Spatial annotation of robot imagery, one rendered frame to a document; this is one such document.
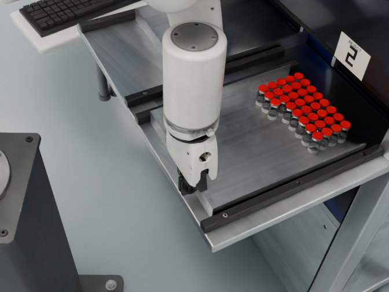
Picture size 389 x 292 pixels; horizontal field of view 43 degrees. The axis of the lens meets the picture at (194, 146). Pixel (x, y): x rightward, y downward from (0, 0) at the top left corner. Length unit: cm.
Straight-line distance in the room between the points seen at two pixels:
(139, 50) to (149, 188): 91
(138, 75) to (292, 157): 39
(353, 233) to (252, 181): 38
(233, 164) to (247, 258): 93
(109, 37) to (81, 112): 110
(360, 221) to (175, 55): 71
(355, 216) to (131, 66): 62
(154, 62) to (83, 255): 92
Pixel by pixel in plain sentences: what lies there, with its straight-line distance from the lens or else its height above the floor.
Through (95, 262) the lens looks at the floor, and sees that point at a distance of 186.
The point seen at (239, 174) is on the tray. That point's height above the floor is 88.
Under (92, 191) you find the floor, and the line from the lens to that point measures 203.
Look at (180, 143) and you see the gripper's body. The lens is 76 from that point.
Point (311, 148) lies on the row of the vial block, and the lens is 100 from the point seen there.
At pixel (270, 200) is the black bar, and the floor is 90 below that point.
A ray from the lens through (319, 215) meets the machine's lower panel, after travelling 134.
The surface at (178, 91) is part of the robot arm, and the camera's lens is 66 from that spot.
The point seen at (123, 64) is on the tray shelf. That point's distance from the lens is 117.
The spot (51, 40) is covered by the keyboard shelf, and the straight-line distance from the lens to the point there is 139.
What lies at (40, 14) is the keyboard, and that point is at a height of 83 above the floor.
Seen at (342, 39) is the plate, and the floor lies 104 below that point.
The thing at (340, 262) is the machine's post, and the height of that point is 48.
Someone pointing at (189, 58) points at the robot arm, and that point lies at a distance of 62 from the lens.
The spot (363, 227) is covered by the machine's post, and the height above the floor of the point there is 67.
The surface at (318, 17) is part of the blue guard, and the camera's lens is 108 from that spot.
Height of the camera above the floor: 163
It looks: 49 degrees down
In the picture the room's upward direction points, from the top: 3 degrees clockwise
